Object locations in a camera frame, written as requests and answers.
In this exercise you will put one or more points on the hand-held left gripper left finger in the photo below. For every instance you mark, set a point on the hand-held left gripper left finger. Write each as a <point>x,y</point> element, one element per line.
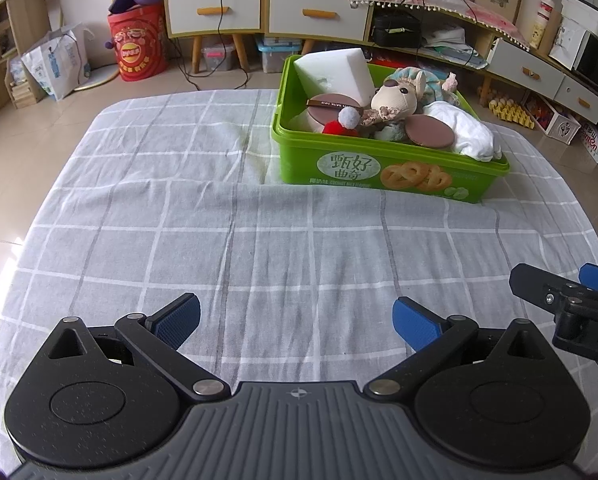
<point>176,321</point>

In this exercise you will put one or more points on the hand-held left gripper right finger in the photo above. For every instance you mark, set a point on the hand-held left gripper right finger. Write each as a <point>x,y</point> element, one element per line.
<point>414,322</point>

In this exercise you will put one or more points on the white cloth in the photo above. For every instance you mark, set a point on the white cloth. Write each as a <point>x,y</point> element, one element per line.
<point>464,130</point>

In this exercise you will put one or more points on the green plastic bin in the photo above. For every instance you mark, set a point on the green plastic bin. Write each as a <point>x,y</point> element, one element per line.
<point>329,170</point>

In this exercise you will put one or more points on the santa plush with red hat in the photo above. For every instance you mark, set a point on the santa plush with red hat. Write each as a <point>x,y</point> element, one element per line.
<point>336,128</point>

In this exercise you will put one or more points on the bunny plush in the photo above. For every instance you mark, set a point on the bunny plush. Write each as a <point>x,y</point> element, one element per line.
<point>396,100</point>

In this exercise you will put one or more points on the grey checkered blanket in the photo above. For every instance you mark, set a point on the grey checkered blanket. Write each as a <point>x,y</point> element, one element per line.
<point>179,210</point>

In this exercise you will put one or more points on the white box with round logo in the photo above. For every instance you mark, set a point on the white box with round logo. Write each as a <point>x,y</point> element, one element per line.
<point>554,122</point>

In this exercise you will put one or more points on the yellow egg tray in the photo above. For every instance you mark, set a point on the yellow egg tray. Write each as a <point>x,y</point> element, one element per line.
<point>511,110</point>

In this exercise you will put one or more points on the black microwave oven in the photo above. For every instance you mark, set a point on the black microwave oven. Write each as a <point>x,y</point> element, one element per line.
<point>596,62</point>

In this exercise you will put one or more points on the wooden tv stand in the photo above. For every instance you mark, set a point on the wooden tv stand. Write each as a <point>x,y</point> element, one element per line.
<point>429,55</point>

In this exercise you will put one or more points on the pile of white papers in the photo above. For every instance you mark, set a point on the pile of white papers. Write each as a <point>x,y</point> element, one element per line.
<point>451,45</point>

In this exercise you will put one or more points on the white round floor base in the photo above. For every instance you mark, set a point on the white round floor base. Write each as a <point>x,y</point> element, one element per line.
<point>99,80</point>

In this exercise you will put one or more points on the white appliance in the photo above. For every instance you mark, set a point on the white appliance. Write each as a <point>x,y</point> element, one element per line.
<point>581,15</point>

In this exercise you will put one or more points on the clear box with pink lid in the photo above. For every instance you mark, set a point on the clear box with pink lid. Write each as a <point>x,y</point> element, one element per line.
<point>219,59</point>

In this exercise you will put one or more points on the red hanging decoration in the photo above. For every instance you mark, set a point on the red hanging decoration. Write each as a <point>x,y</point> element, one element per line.
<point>544,15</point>

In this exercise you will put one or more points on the red printed bucket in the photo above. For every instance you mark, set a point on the red printed bucket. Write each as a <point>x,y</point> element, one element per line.
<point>136,42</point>

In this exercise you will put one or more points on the white paper bag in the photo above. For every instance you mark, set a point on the white paper bag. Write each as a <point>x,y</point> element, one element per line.
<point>56,62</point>

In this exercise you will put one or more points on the clear box with blue lid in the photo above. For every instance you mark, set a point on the clear box with blue lid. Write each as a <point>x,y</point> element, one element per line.
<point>279,55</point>

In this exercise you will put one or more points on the black bag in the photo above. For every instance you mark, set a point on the black bag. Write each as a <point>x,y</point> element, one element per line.
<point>396,30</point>

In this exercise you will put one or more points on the wooden desk with shelves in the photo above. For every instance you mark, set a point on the wooden desk with shelves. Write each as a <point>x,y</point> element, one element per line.
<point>14,35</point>

